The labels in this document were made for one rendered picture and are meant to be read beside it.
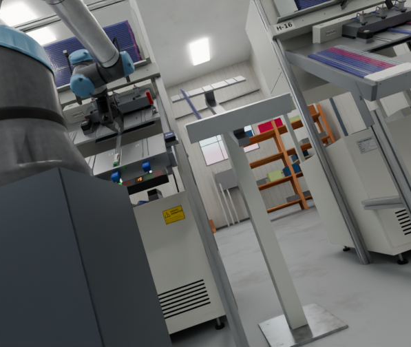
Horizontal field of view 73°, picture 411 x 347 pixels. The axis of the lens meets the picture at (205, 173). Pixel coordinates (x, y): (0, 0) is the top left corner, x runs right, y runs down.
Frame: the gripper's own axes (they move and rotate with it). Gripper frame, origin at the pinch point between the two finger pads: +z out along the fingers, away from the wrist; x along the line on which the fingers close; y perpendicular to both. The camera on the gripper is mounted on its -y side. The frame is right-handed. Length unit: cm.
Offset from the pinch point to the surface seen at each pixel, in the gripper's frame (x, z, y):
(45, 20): 30, -26, 92
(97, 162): 8.4, -3.6, -20.0
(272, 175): -189, 423, 271
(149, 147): -12.7, -4.0, -22.2
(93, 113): 12.0, 0.0, 20.8
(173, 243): -7, 36, -41
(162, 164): -16.1, -4.1, -33.5
